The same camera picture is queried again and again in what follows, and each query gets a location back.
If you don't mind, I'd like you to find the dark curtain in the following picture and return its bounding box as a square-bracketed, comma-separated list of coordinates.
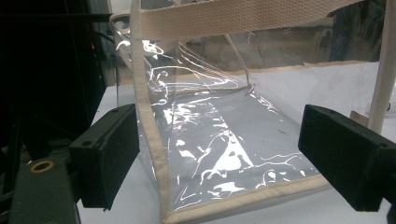
[326, 0, 389, 63]

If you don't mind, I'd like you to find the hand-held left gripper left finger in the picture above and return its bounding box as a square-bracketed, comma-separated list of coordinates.
[68, 103, 141, 211]

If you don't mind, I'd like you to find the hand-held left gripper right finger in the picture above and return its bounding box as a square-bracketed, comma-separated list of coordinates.
[297, 104, 396, 213]

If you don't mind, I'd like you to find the dark metal stand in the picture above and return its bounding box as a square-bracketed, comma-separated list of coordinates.
[0, 115, 82, 224]

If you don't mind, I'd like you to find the clear plastic bag beige trim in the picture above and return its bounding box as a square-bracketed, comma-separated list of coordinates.
[109, 0, 396, 224]

